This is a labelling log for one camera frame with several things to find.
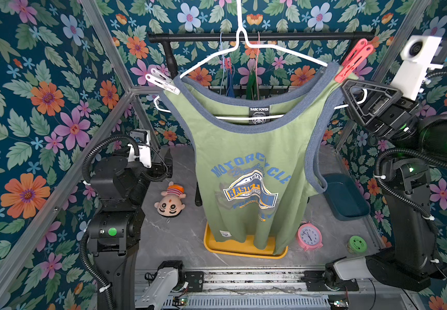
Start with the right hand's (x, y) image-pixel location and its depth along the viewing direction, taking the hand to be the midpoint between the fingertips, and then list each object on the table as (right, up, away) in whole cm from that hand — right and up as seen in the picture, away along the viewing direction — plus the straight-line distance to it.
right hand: (352, 85), depth 28 cm
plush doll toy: (-47, -30, +58) cm, 81 cm away
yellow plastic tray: (-13, -46, +49) cm, 68 cm away
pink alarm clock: (+15, -43, +55) cm, 72 cm away
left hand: (-41, -7, +26) cm, 49 cm away
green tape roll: (+32, -45, +50) cm, 75 cm away
